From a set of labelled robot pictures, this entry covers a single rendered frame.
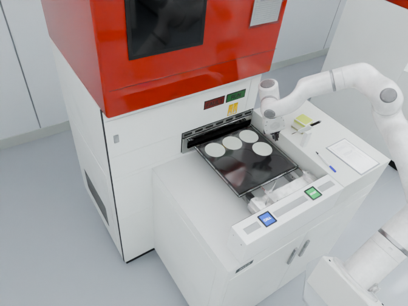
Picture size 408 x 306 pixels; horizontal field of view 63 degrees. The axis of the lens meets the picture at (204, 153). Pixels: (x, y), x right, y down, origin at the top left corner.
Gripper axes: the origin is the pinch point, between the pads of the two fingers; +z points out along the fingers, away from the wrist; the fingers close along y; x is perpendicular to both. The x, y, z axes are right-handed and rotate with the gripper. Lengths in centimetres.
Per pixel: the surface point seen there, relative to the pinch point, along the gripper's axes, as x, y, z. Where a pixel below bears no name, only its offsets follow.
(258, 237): -53, -22, -6
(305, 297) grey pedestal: -71, -12, 13
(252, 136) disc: 9.8, -9.7, 5.2
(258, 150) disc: -1.3, -9.4, 5.3
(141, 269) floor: -12, -98, 69
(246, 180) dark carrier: -20.3, -20.0, 1.6
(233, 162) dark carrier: -8.5, -23.2, 0.4
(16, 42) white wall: 120, -144, -39
